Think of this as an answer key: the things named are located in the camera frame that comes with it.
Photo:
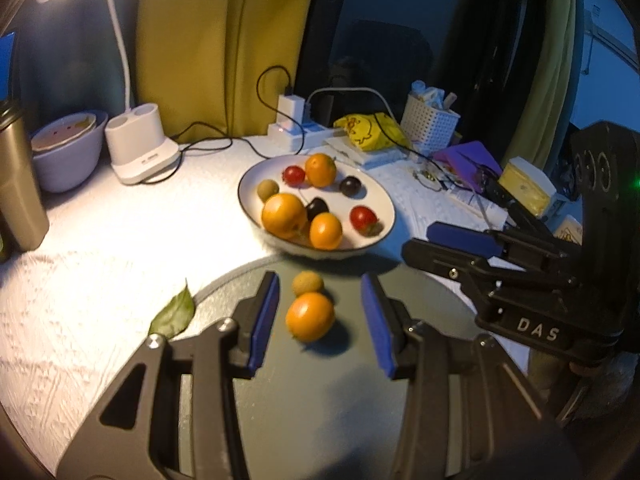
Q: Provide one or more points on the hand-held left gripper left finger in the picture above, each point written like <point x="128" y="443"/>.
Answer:
<point x="262" y="325"/>

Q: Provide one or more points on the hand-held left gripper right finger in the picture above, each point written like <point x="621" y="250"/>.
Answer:
<point x="377" y="330"/>

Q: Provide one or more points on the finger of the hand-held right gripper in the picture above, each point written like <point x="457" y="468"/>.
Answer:
<point x="460" y="236"/>
<point x="440" y="259"/>

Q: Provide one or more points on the white ceramic plate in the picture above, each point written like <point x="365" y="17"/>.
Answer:
<point x="385" y="195"/>

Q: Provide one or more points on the red cherry tomato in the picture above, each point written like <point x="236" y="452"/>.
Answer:
<point x="294" y="175"/>
<point x="363" y="218"/>

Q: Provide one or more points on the large orange with stem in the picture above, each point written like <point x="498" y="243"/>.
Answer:
<point x="284" y="216"/>

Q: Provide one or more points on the dark plum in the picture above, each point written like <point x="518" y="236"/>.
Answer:
<point x="317" y="209"/>
<point x="351" y="186"/>

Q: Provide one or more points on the person's right hand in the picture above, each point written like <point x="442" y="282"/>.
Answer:
<point x="600" y="385"/>

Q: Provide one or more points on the purple notebook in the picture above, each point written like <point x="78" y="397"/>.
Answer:
<point x="467" y="160"/>

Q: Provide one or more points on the yellow tissue box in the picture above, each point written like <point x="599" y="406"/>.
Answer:
<point x="527" y="187"/>

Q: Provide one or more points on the green leaf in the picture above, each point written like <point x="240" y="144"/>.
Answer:
<point x="172" y="315"/>

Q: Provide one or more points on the round grey placemat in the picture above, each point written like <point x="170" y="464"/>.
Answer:
<point x="320" y="400"/>

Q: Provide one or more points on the white woven basket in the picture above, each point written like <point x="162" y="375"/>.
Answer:
<point x="430" y="127"/>

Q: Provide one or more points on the white book stack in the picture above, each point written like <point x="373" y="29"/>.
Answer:
<point x="365" y="157"/>

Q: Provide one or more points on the yellow plastic bag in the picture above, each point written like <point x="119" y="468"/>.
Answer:
<point x="370" y="132"/>

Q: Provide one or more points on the white power strip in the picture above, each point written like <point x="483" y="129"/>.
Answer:
<point x="312" y="135"/>

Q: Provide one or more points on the black charger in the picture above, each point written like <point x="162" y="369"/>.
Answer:
<point x="324" y="110"/>

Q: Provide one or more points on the yellow curtain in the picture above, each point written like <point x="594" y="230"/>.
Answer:
<point x="550" y="60"/>
<point x="210" y="45"/>

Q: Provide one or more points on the white charger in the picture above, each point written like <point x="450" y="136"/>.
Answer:
<point x="291" y="110"/>

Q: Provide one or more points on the white desk lamp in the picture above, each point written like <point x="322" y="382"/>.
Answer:
<point x="140" y="145"/>

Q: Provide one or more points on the white air conditioner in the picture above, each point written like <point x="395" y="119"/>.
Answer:
<point x="612" y="35"/>

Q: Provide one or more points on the purple bowl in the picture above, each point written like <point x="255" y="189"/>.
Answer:
<point x="70" y="165"/>

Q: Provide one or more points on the white inner bowl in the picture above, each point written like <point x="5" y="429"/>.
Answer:
<point x="62" y="132"/>

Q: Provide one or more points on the steel tumbler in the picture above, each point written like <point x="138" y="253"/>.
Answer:
<point x="20" y="185"/>

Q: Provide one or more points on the grey curtain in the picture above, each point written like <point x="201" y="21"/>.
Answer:
<point x="65" y="55"/>

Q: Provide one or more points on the laptop with blue screen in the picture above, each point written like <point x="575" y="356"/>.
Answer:
<point x="6" y="67"/>

